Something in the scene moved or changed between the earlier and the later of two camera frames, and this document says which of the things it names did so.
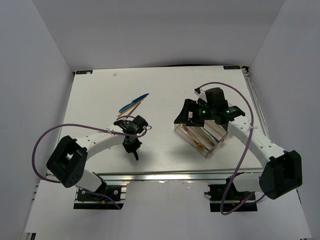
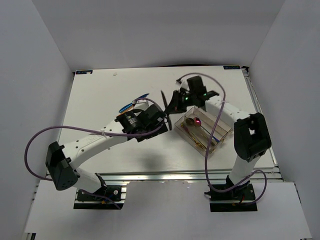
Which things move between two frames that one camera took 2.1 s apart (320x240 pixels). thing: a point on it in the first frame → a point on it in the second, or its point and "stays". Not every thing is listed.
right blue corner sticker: (231, 67) stays
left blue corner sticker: (84, 72) stays
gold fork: (197, 143) stays
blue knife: (135, 100) stays
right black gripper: (198, 122) → (175, 106)
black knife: (136, 155) → (166, 109)
